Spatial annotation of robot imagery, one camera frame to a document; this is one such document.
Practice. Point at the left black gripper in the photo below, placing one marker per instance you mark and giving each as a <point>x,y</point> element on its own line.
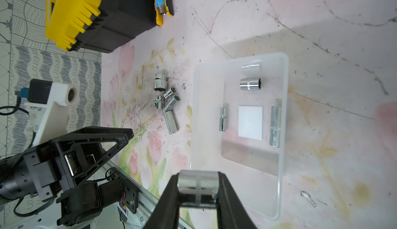
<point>66,162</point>

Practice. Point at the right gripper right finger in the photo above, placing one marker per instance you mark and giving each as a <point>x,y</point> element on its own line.
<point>231,213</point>

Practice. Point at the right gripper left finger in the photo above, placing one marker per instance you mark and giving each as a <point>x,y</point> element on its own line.
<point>166,212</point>

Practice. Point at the slim chrome socket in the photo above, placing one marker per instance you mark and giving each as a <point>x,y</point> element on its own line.
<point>223,118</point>

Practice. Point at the short wide chrome socket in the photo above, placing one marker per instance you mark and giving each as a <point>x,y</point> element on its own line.
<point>250,84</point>

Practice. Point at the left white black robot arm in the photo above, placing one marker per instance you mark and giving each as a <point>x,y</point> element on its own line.
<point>15,180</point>

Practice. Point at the long angled chrome socket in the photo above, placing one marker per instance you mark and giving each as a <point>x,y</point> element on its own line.
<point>169,115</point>

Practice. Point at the white label in box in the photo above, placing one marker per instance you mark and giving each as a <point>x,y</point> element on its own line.
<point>250,122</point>

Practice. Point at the clear plastic storage box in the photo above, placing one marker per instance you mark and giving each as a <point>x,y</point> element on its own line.
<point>254,168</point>

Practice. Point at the yellow black toolbox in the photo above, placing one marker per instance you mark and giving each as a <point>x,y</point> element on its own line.
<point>99,25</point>

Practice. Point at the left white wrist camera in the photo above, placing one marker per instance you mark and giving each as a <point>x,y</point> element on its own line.
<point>48,104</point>

